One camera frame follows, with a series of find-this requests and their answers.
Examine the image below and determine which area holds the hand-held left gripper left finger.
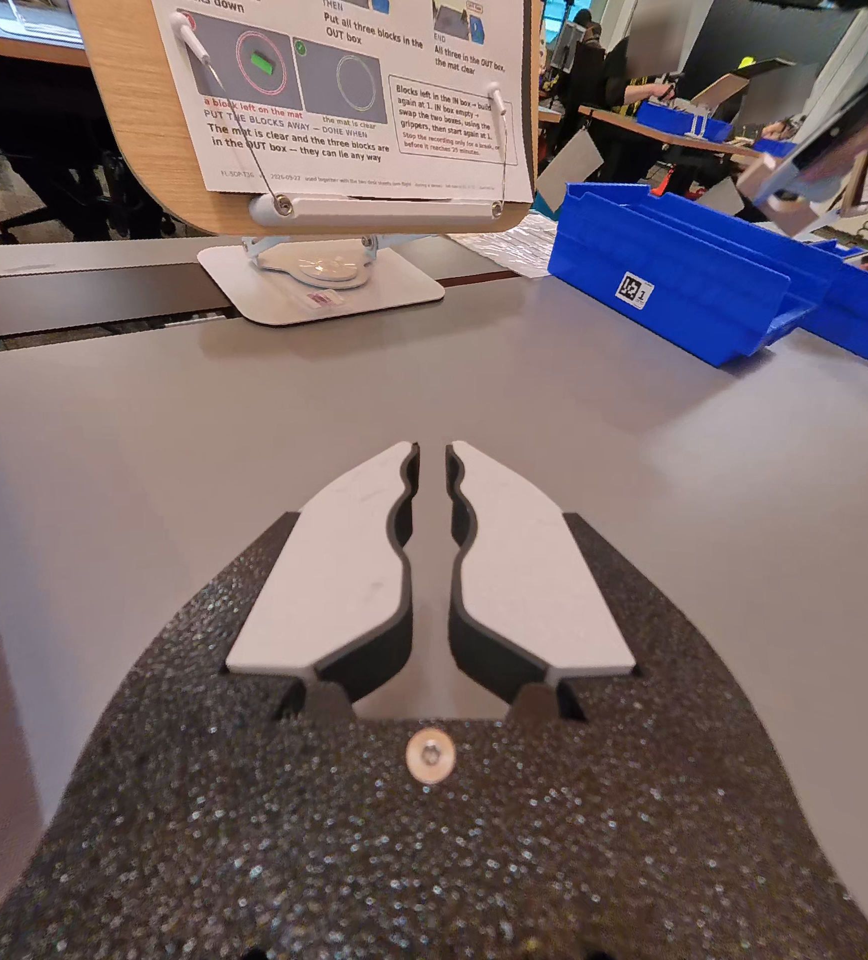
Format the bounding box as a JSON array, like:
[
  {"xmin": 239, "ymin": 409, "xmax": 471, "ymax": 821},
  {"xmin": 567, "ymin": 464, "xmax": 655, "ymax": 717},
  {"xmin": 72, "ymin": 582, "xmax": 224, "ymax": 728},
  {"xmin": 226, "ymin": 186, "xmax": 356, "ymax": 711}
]
[{"xmin": 224, "ymin": 441, "xmax": 421, "ymax": 706}]

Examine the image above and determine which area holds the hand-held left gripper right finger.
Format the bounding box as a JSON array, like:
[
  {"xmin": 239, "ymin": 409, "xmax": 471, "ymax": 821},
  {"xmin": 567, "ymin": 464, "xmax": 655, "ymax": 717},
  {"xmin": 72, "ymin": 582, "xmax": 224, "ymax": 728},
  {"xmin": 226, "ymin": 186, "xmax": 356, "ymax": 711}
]
[{"xmin": 446, "ymin": 441, "xmax": 637, "ymax": 708}]

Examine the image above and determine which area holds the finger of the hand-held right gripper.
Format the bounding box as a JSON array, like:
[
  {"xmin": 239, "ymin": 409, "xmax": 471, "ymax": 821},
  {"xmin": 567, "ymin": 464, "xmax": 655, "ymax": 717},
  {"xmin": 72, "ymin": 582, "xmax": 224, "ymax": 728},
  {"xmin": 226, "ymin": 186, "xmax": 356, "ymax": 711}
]
[{"xmin": 751, "ymin": 126, "xmax": 845, "ymax": 220}]

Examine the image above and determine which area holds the wooden arch block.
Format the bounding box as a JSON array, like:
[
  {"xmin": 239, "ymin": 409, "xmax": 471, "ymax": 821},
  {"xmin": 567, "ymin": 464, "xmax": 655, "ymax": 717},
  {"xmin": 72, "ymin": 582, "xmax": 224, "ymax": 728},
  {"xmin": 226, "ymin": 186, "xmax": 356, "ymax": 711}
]
[{"xmin": 736, "ymin": 152, "xmax": 819, "ymax": 237}]

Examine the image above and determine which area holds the blue bin with tag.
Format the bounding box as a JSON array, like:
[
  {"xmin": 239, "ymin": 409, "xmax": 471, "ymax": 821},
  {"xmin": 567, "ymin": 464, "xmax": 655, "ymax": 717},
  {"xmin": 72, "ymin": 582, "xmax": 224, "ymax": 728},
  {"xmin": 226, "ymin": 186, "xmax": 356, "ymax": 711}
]
[{"xmin": 546, "ymin": 182, "xmax": 836, "ymax": 369}]

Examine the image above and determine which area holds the grey board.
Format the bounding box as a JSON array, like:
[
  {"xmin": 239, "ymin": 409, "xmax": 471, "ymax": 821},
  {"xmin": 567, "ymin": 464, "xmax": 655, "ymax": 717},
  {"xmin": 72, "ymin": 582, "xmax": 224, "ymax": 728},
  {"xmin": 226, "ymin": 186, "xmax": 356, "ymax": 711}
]
[
  {"xmin": 535, "ymin": 129, "xmax": 604, "ymax": 204},
  {"xmin": 696, "ymin": 178, "xmax": 746, "ymax": 219}
]

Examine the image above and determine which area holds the wooden document stand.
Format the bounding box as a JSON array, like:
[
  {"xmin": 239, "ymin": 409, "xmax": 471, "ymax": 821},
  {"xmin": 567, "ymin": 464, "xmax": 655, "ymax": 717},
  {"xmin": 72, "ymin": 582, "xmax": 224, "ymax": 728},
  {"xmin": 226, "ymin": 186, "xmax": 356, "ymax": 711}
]
[
  {"xmin": 692, "ymin": 73, "xmax": 751, "ymax": 110},
  {"xmin": 70, "ymin": 0, "xmax": 547, "ymax": 327}
]

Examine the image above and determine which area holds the wooden office table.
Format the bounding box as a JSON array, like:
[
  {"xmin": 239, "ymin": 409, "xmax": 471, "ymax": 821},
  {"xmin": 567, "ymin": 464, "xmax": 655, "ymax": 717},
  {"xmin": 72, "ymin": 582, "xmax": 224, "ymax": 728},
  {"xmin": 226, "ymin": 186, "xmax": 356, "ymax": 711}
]
[
  {"xmin": 578, "ymin": 105, "xmax": 761, "ymax": 159},
  {"xmin": 0, "ymin": 11, "xmax": 90, "ymax": 69}
]

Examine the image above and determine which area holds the silver foil bag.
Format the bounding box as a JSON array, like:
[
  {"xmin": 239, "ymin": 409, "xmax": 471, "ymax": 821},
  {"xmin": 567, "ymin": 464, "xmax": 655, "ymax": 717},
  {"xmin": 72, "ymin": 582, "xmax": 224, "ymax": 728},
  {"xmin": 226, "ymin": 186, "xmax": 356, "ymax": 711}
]
[{"xmin": 449, "ymin": 212, "xmax": 558, "ymax": 280}]

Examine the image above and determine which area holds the printed instruction sheet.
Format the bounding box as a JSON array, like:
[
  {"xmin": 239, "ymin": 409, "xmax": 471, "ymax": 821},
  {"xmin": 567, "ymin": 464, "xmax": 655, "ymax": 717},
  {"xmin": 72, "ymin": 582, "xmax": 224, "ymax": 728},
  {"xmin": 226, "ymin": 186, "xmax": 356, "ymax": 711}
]
[{"xmin": 150, "ymin": 0, "xmax": 536, "ymax": 205}]

